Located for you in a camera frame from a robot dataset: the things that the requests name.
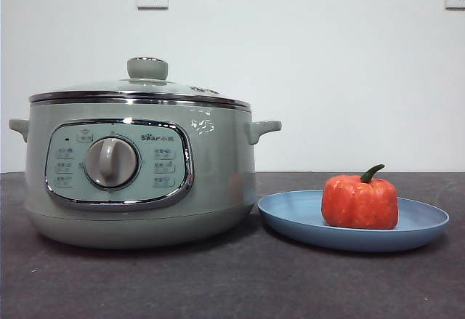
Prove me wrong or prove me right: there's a pale green electric steamer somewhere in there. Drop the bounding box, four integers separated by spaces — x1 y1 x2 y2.
9 95 283 250

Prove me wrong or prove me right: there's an orange pumpkin with green stem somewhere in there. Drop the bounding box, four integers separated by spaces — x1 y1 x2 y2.
321 163 400 230

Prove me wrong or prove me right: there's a glass lid with green knob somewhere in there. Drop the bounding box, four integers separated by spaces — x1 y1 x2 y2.
28 56 251 111

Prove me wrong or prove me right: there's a blue round plate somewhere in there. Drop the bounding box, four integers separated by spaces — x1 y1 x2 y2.
257 189 450 253

